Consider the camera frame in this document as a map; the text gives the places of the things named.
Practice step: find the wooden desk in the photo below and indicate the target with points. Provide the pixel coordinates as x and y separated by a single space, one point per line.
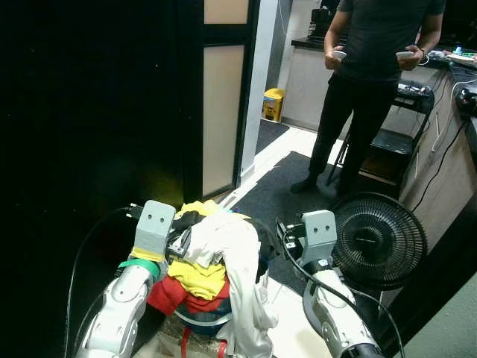
447 171

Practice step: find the yellow bin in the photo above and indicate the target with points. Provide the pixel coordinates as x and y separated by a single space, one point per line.
273 104

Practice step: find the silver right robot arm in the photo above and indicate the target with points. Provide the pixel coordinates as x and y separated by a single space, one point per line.
335 313

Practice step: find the person in dark clothes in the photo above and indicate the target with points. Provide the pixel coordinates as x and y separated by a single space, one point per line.
373 45

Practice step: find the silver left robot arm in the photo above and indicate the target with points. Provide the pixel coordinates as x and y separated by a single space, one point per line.
119 313

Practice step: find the black framed beige door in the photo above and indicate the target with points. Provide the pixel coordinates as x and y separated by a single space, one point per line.
222 112

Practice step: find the black chair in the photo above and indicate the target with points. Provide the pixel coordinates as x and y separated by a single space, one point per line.
391 142

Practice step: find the white hand controller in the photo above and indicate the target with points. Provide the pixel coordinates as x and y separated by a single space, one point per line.
339 54
404 54

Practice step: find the yellow garment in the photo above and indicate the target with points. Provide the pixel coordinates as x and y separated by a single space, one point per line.
195 280
201 208

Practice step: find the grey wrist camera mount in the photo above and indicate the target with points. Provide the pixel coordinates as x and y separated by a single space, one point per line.
319 231
153 224

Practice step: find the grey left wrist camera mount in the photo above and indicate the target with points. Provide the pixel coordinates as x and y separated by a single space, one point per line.
153 224

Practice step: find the laundry basket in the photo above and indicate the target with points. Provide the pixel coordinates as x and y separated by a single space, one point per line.
195 322

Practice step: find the white garment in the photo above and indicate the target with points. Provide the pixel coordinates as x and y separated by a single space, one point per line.
231 239

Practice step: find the red garment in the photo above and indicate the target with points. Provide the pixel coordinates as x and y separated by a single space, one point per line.
168 294

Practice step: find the black garment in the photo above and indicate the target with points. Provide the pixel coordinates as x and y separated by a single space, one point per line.
186 220

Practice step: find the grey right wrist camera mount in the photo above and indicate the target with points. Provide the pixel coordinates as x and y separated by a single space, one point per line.
319 231

